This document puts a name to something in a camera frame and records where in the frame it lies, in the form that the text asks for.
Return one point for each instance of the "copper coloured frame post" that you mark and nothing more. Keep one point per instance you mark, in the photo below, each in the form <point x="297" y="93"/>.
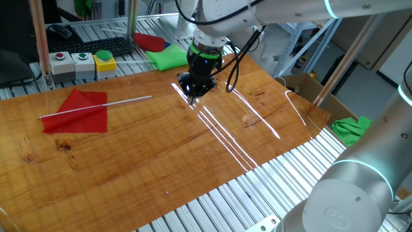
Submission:
<point x="341" y="67"/>
<point x="40" y="38"/>

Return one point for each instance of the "brown wooden cabinet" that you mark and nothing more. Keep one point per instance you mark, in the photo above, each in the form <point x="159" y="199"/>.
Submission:
<point x="370" y="45"/>

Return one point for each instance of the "hanging green cloth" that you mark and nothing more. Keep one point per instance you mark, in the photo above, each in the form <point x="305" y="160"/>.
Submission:
<point x="82" y="6"/>

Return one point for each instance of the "black keyboard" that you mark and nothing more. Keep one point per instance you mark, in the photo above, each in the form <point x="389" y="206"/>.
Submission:
<point x="96" y="46"/>

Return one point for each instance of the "brown cardboard box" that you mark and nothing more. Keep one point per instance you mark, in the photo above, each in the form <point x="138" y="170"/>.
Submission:
<point x="309" y="87"/>

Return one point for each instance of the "grey box with red button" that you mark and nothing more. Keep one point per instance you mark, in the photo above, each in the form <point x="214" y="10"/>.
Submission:
<point x="62" y="69"/>

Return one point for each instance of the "black computer mouse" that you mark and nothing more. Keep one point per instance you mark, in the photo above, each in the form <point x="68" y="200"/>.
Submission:
<point x="59" y="31"/>

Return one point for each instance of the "white metal shelf frame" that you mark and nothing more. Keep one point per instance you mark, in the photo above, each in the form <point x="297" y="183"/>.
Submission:
<point x="293" y="42"/>

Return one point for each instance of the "grey box with green button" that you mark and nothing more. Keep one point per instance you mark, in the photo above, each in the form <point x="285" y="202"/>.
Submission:
<point x="83" y="67"/>

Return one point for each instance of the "red and blue flag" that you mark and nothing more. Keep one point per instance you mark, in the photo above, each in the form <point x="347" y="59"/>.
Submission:
<point x="149" y="42"/>

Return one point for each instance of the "yellow box green mushroom button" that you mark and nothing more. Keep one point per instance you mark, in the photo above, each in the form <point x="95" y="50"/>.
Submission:
<point x="104" y="66"/>

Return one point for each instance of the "black monitor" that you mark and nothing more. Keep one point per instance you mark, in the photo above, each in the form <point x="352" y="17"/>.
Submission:
<point x="16" y="32"/>

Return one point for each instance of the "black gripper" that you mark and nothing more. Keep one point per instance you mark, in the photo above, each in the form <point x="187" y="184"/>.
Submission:
<point x="202" y="66"/>

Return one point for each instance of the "upright aluminium post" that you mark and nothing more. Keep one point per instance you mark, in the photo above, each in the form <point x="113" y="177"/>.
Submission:
<point x="132" y="19"/>

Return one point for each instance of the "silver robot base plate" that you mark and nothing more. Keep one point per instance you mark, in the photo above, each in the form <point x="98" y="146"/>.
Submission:
<point x="264" y="225"/>

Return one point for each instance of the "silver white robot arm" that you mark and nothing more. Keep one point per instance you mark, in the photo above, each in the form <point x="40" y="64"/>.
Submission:
<point x="354" y="193"/>

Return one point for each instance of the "crumpled green cloth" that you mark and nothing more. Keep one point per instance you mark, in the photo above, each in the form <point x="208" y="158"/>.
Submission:
<point x="349" y="130"/>

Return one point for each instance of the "red flag with white stick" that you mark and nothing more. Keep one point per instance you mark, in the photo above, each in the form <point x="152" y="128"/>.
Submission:
<point x="83" y="119"/>

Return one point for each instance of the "wood grain table mat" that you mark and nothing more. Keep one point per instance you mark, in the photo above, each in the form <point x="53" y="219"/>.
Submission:
<point x="128" y="154"/>

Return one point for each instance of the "green cloth on rollers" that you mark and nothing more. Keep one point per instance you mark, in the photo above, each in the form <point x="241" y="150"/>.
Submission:
<point x="167" y="58"/>

